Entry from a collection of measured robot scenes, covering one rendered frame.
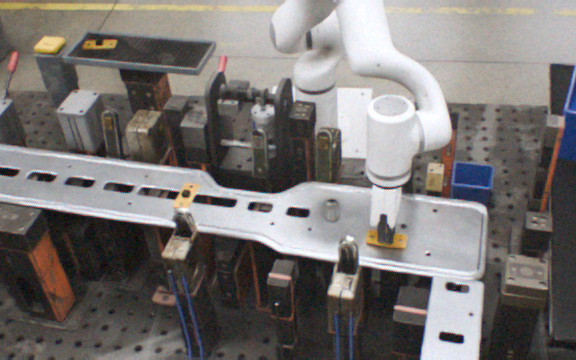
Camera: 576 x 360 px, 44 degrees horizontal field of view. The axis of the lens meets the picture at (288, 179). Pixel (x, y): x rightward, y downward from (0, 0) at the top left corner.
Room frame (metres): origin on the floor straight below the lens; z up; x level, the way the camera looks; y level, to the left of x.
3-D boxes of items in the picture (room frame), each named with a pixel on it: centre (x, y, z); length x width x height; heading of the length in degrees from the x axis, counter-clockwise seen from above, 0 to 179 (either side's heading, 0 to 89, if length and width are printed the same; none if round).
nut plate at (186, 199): (1.21, 0.24, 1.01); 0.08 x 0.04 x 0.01; 161
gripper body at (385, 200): (1.02, -0.19, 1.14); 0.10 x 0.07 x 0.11; 162
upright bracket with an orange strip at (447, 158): (1.19, -0.35, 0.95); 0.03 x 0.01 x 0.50; 72
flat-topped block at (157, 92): (1.60, 0.35, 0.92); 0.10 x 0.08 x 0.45; 72
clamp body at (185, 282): (1.03, 0.23, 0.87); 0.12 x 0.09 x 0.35; 162
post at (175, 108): (1.45, 0.26, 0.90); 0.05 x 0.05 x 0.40; 72
